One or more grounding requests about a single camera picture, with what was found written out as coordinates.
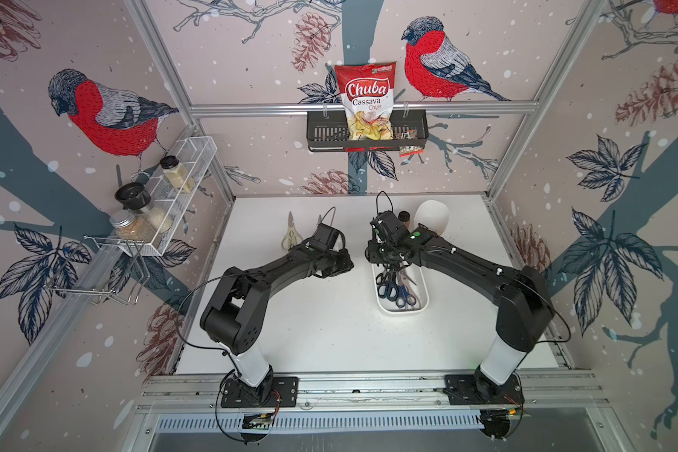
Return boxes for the cream kitchen shears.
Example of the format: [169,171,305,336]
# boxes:
[281,212,303,252]

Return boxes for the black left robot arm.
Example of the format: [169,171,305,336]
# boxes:
[200,223,353,393]

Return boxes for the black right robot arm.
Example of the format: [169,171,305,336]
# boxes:
[365,211,555,402]

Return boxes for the white plastic storage box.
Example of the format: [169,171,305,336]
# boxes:
[371,265,429,316]

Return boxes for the brown spice bottle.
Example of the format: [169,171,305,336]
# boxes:
[397,211,412,229]

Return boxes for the white utensil cup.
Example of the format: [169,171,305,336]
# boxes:
[414,200,450,235]

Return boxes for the small snack packet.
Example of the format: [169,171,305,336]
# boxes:
[397,128,426,158]

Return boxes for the red cassava chips bag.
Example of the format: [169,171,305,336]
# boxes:
[334,62,396,140]

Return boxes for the spice jar with black lid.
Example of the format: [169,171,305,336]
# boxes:
[159,156,195,194]

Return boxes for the horizontal aluminium crossbar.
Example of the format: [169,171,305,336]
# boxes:
[190,100,541,119]

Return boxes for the spice jar with silver lid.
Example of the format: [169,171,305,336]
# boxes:
[108,210,156,244]

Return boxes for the black funnel lid jar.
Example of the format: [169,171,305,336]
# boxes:
[114,182,173,234]

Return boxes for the blue handled scissors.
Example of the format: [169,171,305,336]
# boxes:
[375,271,419,310]

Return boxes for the black wire wall basket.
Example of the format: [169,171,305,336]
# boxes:
[306,110,429,153]

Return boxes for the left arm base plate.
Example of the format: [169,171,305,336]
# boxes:
[220,375,299,409]

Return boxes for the white wire spice shelf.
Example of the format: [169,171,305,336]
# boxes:
[84,134,218,258]

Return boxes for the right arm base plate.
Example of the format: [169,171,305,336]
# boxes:
[442,373,525,406]

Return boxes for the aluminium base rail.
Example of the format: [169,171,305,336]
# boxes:
[134,368,610,415]

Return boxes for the aluminium corner frame post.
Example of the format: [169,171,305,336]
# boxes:
[122,0,237,203]

